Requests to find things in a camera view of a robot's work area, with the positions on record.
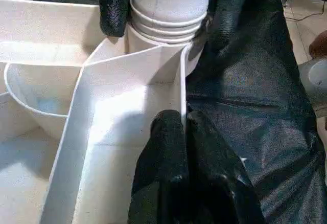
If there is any white plastic table leg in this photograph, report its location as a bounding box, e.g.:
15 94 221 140
125 0 212 44

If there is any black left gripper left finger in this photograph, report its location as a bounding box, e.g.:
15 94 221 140
127 109 191 224

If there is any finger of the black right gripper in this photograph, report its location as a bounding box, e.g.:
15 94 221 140
206 0 242 52
99 0 138 38

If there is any white plastic table top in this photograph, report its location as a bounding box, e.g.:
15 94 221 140
0 0 206 224

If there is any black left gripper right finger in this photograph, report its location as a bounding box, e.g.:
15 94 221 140
186 110 267 224

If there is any black work mat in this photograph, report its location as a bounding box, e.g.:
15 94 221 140
0 0 327 224

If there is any thin floor cable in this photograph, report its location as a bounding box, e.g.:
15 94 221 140
283 0 327 23

